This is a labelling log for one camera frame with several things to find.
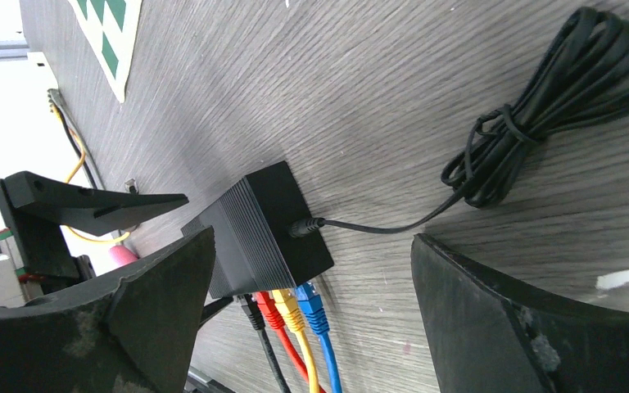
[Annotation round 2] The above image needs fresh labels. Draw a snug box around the small white grey hub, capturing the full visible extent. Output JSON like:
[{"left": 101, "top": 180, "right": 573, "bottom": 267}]
[{"left": 26, "top": 52, "right": 49, "bottom": 68}]

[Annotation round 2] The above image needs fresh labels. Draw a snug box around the black power cord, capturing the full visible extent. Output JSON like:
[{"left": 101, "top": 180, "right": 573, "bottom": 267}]
[{"left": 287, "top": 6, "right": 629, "bottom": 240}]

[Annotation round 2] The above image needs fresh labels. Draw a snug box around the black ethernet cable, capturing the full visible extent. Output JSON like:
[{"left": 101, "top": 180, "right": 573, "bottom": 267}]
[{"left": 200, "top": 292, "right": 292, "bottom": 393}]

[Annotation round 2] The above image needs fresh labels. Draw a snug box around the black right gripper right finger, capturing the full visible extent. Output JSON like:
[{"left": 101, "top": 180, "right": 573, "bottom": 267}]
[{"left": 411, "top": 234, "right": 629, "bottom": 392}]

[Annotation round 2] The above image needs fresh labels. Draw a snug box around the yellow ethernet cable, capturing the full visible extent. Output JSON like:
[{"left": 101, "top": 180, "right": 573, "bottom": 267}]
[{"left": 270, "top": 288, "right": 322, "bottom": 393}]

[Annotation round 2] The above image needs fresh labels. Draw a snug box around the pink marker pen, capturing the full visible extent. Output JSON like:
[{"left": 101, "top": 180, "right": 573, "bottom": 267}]
[{"left": 108, "top": 245, "right": 138, "bottom": 269}]

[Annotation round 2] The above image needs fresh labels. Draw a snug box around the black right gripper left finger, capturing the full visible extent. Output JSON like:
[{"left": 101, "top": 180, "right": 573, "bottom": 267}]
[{"left": 0, "top": 228, "right": 215, "bottom": 392}]

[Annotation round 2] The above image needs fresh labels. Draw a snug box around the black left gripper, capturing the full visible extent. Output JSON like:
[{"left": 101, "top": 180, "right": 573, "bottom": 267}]
[{"left": 0, "top": 171, "right": 188, "bottom": 296}]

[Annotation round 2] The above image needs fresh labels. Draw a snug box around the red ethernet cable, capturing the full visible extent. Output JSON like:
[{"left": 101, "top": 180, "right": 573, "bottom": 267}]
[{"left": 253, "top": 291, "right": 327, "bottom": 393}]

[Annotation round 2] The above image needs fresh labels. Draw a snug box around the blue ethernet cable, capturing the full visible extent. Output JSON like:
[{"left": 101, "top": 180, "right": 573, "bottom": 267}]
[{"left": 293, "top": 282, "right": 344, "bottom": 393}]

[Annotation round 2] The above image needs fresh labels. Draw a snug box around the green white chessboard mat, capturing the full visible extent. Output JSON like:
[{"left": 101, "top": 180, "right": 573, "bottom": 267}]
[{"left": 69, "top": 0, "right": 143, "bottom": 103}]

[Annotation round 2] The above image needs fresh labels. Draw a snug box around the black network switch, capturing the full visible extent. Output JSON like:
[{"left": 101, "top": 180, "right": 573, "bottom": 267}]
[{"left": 182, "top": 161, "right": 334, "bottom": 298}]

